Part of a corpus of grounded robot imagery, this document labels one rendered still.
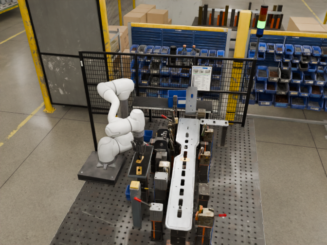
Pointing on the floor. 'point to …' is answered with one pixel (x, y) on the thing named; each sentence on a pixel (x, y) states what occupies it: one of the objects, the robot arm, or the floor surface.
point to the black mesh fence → (163, 81)
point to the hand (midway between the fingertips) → (139, 155)
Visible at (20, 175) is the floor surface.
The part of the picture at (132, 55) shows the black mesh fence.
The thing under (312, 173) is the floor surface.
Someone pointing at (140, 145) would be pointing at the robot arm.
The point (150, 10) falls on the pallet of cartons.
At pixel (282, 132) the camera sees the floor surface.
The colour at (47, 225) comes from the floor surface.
